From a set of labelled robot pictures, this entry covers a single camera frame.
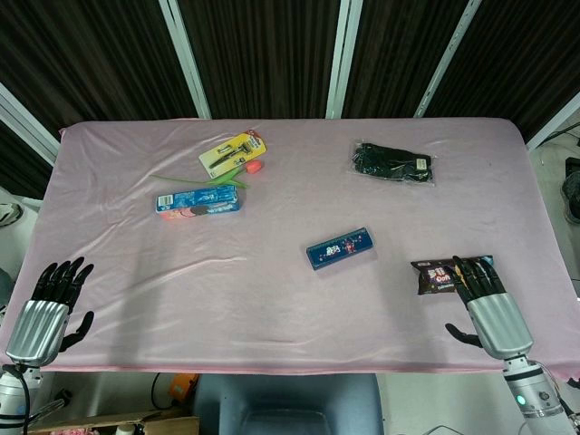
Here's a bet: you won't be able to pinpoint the dark sneaker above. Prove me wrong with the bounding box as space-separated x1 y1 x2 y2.
560 169 580 223

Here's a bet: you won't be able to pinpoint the grey-blue chair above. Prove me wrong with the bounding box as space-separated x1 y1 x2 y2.
192 373 385 435

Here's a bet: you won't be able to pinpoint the pink tablecloth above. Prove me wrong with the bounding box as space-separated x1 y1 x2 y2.
0 117 580 380

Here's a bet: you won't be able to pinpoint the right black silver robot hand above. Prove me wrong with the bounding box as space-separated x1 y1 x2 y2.
445 255 535 362

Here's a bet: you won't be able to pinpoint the yellow razor blister pack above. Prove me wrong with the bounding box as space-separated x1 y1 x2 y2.
198 129 268 179

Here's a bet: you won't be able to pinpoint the white sneaker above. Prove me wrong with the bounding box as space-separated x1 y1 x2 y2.
0 202 23 227

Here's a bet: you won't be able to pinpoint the blue rectangular box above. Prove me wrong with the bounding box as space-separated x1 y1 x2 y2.
305 227 378 273

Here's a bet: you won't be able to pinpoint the artificial red tulip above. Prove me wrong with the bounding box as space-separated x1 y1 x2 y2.
150 159 266 190

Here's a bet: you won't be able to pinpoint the brown blue snack bag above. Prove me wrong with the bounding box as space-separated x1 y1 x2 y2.
410 255 495 296

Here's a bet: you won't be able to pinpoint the white metal frame post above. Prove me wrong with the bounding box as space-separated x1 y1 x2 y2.
158 0 212 120
0 83 63 167
525 90 580 150
325 0 363 120
414 0 493 119

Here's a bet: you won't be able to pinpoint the orange device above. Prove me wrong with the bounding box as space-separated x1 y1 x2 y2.
168 372 199 404

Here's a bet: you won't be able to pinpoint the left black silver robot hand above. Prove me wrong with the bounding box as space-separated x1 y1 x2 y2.
5 256 95 367

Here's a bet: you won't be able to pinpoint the blue pink cookie box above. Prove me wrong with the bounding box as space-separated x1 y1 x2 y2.
155 186 245 222

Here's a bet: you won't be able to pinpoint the cardboard box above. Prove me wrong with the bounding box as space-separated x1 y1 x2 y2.
24 407 201 435

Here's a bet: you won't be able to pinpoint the black gloves in plastic bag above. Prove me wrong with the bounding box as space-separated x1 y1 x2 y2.
348 140 438 188

